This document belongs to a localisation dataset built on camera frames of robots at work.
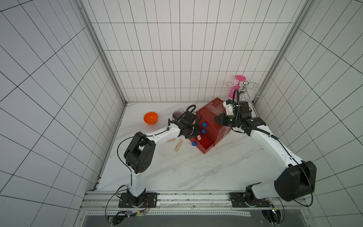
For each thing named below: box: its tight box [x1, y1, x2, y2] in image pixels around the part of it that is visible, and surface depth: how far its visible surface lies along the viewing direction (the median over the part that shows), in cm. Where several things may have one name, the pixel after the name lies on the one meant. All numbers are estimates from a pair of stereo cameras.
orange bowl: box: [143, 111, 159, 126], surface depth 106 cm
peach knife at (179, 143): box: [174, 138, 183, 152], surface depth 95 cm
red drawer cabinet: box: [188, 97, 233, 154], surface depth 87 cm
